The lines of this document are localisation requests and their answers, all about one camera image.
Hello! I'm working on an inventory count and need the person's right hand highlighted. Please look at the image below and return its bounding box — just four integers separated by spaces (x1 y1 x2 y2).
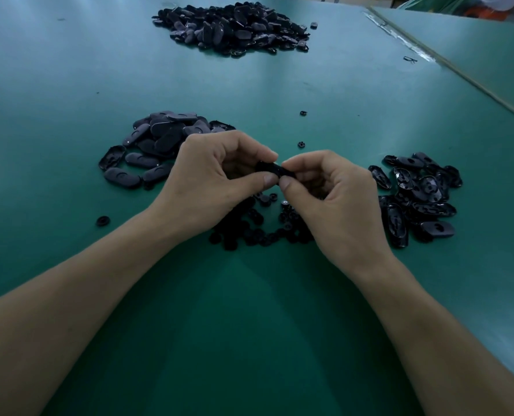
278 150 395 283

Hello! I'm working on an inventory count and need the person's left hand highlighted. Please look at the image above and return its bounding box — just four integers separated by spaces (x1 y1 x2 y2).
148 131 280 243

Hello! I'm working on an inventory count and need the pile of small black buttons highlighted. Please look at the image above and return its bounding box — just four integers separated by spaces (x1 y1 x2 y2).
209 193 314 251

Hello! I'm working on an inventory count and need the pile of black oval shells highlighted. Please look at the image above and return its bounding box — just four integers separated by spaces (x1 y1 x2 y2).
368 152 463 250

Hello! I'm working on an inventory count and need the person's left forearm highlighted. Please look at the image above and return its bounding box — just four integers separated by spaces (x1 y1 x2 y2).
0 212 189 416

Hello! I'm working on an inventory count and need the person's right forearm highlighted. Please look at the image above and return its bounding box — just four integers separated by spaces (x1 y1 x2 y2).
352 255 514 416

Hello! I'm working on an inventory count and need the green striped bag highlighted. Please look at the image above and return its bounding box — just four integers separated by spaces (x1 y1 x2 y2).
400 0 479 14

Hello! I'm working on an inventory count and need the red plastic stool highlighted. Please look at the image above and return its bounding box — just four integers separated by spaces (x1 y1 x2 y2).
463 2 505 21

